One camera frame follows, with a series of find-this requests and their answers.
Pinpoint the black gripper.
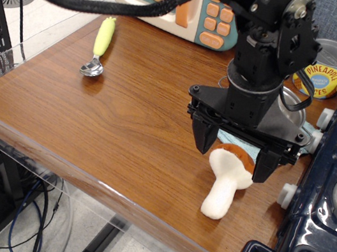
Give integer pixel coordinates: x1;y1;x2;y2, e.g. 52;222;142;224
188;83;313;183

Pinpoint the small steel pot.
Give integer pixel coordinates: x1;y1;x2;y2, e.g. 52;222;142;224
209;75;320;151

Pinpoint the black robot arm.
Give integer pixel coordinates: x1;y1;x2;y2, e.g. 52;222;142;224
188;0;321;183

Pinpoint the toy microwave oven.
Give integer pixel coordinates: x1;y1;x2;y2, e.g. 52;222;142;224
115;0;237;51

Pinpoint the light blue cloth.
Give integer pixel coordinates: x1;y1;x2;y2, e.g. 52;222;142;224
217;121;319;162

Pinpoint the plush mushroom toy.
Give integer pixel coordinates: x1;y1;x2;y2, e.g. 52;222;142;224
200;144;255;220

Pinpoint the pineapple slices can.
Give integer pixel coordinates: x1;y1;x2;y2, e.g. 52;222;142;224
304;38;337;99

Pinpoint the clear acrylic table guard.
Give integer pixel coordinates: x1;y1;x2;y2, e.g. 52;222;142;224
0;0;299;252

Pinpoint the spoon with green handle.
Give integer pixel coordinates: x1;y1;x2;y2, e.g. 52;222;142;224
79;17;116;77

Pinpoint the blue floor cable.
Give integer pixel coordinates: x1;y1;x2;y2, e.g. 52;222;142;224
6;177;53;252

